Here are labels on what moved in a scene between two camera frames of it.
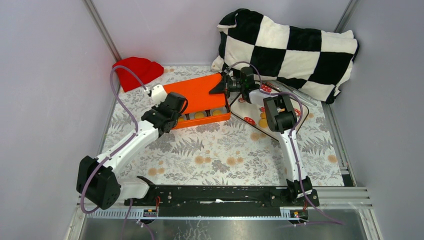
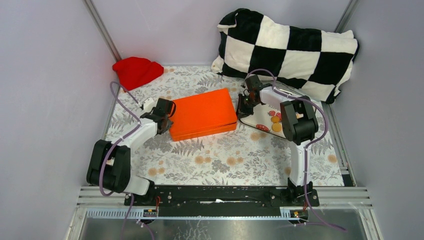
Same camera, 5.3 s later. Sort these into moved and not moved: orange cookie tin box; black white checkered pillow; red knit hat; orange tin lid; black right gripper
Moved: orange tin lid; black right gripper; orange cookie tin box
Not moved: black white checkered pillow; red knit hat
